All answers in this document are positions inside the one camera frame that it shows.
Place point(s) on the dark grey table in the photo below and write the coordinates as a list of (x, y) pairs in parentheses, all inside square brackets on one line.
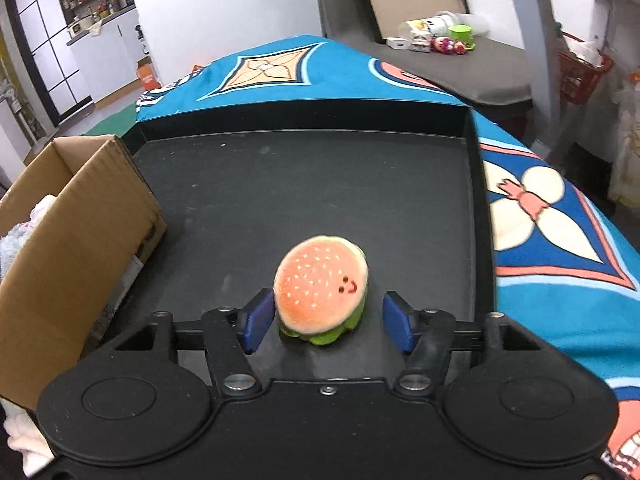
[(475, 72)]

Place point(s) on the orange plastic basket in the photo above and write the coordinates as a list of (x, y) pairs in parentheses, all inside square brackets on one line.
[(582, 70)]

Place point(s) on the green cloth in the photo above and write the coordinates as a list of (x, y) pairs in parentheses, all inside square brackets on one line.
[(110, 122)]

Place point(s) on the black tray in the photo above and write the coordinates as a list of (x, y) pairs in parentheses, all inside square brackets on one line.
[(310, 185)]

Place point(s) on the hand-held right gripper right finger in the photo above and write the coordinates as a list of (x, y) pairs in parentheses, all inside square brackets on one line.
[(397, 321)]

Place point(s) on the blue printed blanket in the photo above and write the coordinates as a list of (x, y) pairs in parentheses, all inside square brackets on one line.
[(550, 240)]

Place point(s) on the white power adapter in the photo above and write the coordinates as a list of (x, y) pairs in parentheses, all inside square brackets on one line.
[(397, 43)]

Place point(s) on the green plastic lid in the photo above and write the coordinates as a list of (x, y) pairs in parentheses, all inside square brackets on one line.
[(461, 34)]

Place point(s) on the burger plush toy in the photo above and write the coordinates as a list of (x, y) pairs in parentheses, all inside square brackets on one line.
[(320, 287)]

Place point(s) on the orange cardboard carton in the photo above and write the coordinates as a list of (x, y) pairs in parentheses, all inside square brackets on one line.
[(148, 75)]

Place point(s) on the grey plush toy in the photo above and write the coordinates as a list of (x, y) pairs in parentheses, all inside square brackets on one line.
[(12, 250)]

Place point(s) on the white microwave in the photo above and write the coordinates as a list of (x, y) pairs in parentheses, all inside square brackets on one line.
[(75, 27)]

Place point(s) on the small white toy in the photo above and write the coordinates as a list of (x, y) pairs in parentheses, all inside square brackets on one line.
[(420, 43)]

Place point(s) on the small red toy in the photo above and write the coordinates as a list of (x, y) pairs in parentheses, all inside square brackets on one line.
[(446, 45)]

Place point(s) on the white fleece garment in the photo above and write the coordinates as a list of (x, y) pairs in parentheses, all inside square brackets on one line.
[(22, 435)]

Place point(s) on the black framed sliding door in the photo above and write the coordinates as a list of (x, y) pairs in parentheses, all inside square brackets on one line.
[(45, 45)]

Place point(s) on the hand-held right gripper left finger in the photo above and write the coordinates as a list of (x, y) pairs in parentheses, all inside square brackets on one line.
[(260, 321)]

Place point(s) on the white kitchen cabinet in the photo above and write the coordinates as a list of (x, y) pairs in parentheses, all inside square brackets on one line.
[(107, 55)]

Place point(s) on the cardboard box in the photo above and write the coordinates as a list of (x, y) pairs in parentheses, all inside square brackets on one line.
[(65, 280)]

